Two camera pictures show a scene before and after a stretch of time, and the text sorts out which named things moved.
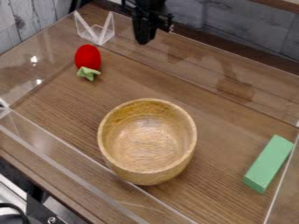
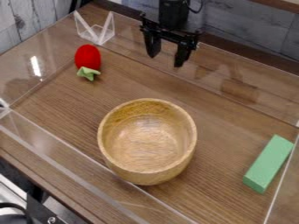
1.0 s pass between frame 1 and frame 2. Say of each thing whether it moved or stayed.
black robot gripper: moved
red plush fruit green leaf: stayed
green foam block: stayed
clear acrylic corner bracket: stayed
